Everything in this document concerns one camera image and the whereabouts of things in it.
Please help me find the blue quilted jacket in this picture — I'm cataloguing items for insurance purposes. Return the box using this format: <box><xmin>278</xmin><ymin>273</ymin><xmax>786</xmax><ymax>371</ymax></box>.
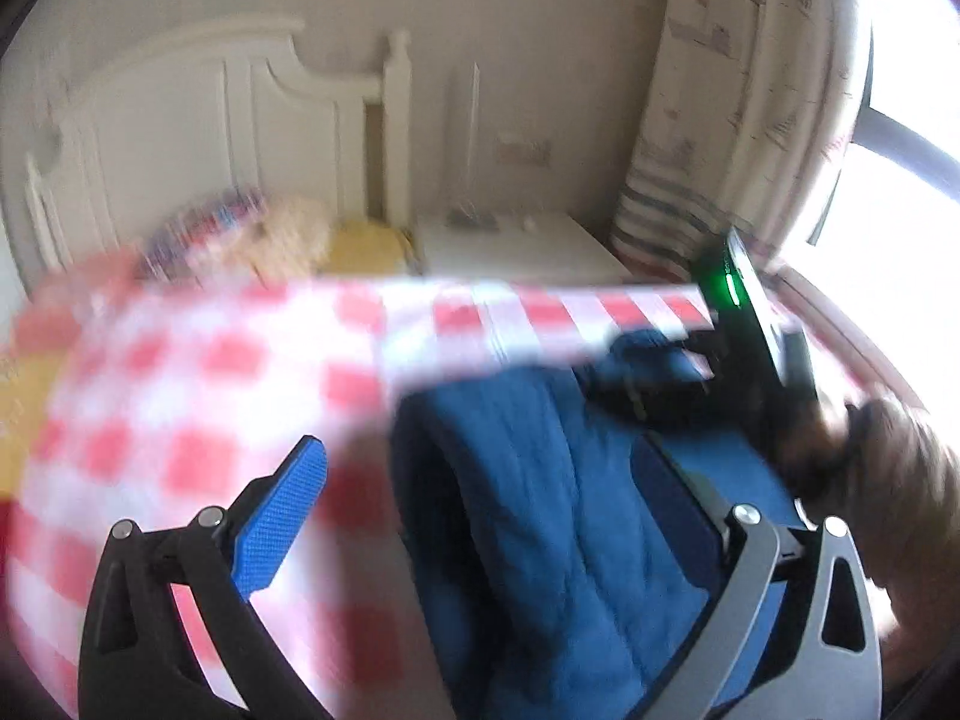
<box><xmin>391</xmin><ymin>330</ymin><xmax>797</xmax><ymax>718</ymax></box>

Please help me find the person's right hand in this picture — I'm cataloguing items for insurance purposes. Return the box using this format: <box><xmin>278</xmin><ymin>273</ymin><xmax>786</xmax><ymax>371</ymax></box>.
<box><xmin>771</xmin><ymin>395</ymin><xmax>958</xmax><ymax>689</ymax></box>

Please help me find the red white checkered bedsheet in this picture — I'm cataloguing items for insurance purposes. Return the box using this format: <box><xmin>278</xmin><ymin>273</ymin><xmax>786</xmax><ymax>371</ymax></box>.
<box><xmin>5</xmin><ymin>278</ymin><xmax>706</xmax><ymax>718</ymax></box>

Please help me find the white bedside table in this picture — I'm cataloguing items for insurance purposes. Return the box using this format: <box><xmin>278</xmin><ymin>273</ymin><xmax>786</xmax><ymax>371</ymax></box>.
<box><xmin>413</xmin><ymin>213</ymin><xmax>630</xmax><ymax>286</ymax></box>

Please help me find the patterned beige curtain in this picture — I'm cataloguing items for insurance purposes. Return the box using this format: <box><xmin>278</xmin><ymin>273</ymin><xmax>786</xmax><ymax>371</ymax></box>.
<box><xmin>612</xmin><ymin>0</ymin><xmax>871</xmax><ymax>281</ymax></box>

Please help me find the yellow pillow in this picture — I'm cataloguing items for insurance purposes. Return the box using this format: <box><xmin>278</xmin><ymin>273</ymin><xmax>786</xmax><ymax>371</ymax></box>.
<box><xmin>325</xmin><ymin>221</ymin><xmax>415</xmax><ymax>277</ymax></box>

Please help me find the colourful patterned pillow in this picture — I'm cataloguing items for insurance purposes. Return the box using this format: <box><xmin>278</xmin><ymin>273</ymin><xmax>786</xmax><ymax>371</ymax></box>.
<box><xmin>142</xmin><ymin>187</ymin><xmax>267</xmax><ymax>266</ymax></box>

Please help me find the beige plush toy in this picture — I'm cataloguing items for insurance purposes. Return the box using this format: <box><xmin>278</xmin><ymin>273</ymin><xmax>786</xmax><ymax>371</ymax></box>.
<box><xmin>224</xmin><ymin>195</ymin><xmax>337</xmax><ymax>283</ymax></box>

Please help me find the white wooden headboard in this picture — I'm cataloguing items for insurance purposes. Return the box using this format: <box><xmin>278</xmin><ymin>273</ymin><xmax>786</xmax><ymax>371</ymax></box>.
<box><xmin>5</xmin><ymin>15</ymin><xmax>413</xmax><ymax>288</ymax></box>

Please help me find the wall socket plate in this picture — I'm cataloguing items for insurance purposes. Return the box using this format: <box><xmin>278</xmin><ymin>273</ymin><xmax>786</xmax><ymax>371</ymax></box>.
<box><xmin>494</xmin><ymin>133</ymin><xmax>551</xmax><ymax>167</ymax></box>

